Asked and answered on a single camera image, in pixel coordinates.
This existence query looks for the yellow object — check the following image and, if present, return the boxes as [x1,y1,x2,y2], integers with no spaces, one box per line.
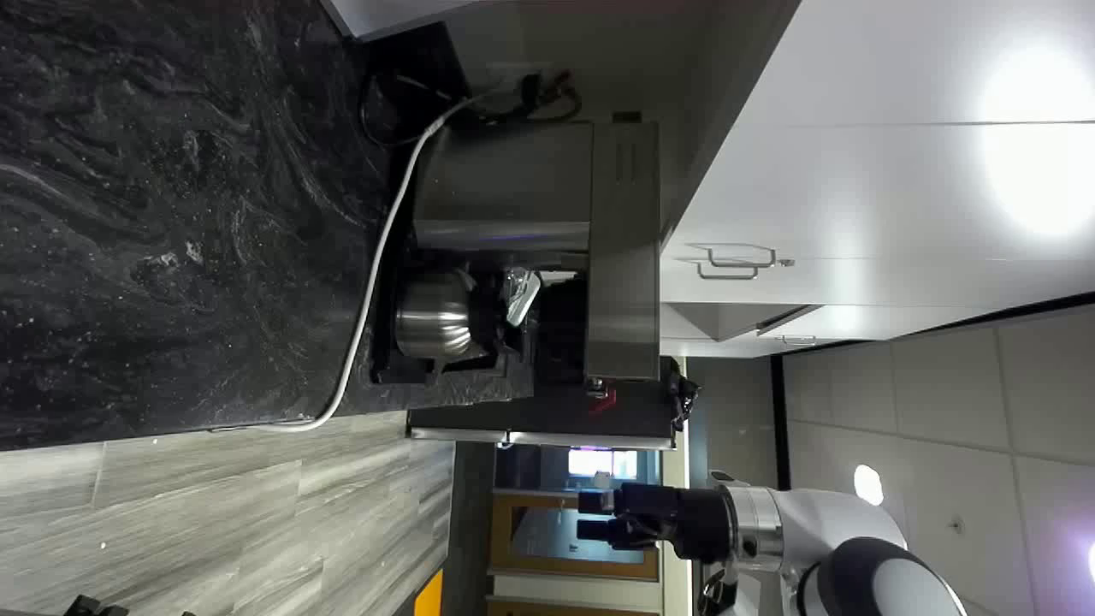
[409,567,449,616]

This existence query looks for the white upper kitchen cabinets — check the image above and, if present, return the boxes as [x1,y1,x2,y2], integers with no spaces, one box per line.
[657,0,1095,364]

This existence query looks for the black power cable with plug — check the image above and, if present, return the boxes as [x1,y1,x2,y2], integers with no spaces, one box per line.
[488,68,586,126]

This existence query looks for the white cabinet door handle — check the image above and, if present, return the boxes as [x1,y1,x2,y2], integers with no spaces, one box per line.
[688,239,796,270]

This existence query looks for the silver black coffee maker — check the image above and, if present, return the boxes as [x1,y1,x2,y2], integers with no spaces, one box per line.
[368,112,702,425]

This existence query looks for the round ceiling light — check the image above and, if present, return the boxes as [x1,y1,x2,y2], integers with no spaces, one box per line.
[852,461,888,511]

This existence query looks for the wooden framed window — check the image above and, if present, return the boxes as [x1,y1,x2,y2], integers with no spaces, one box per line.
[487,486,666,587]

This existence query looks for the white power cable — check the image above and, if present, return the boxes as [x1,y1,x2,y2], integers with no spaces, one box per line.
[210,85,508,437]

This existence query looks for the stainless steel coffee carafe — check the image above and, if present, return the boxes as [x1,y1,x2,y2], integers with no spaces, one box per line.
[391,267,505,368]

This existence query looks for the short silver cabinet handle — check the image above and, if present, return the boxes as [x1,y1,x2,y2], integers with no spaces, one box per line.
[696,261,762,283]

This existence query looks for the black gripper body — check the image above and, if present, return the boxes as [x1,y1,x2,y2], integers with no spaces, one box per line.
[617,480,737,566]

